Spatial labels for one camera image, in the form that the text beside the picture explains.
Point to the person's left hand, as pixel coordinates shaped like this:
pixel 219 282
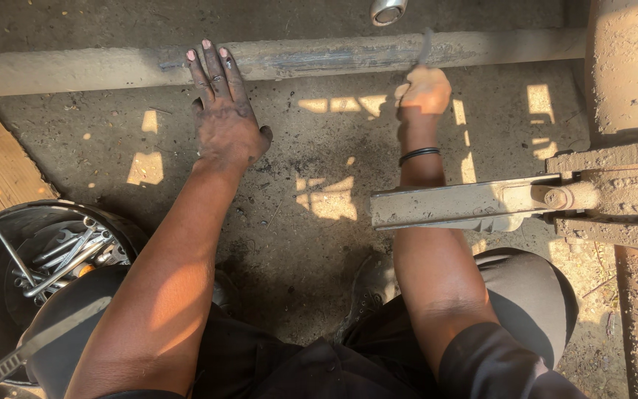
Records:
pixel 226 119

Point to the person's right hand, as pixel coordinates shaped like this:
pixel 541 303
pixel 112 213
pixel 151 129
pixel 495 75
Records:
pixel 425 91

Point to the person's right fingers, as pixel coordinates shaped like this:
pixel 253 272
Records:
pixel 405 93

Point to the dark metal hand tool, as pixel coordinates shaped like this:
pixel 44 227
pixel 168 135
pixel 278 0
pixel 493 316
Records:
pixel 423 47

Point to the black wrist band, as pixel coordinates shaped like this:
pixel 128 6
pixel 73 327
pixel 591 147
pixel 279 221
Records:
pixel 418 154

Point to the shiny chrome exhaust pipe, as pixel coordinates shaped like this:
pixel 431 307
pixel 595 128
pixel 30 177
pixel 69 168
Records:
pixel 388 11

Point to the dusty long metal axle tube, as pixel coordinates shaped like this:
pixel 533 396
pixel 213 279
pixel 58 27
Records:
pixel 308 58

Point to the person's black shoe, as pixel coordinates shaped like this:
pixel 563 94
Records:
pixel 367 288

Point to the person's black trousers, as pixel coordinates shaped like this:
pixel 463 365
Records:
pixel 352 354

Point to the pile of steel spanners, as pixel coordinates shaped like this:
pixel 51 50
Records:
pixel 64 257

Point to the dusty leaf spring bracket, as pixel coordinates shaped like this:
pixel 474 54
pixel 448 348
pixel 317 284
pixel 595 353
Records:
pixel 463 205

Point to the dusty vehicle chassis frame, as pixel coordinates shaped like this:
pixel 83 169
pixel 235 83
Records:
pixel 629 138

